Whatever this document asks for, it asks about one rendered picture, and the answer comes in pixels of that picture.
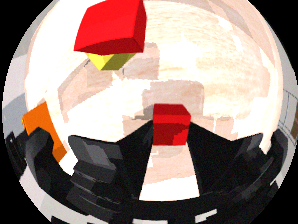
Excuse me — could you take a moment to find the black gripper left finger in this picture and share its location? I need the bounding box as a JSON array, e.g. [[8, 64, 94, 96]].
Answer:
[[68, 120, 154, 200]]

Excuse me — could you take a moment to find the yellow cube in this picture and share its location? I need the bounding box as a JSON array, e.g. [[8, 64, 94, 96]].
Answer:
[[85, 52, 136, 71]]

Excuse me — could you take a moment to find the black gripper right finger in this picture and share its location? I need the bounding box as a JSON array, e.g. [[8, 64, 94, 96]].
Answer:
[[186, 121, 263, 196]]

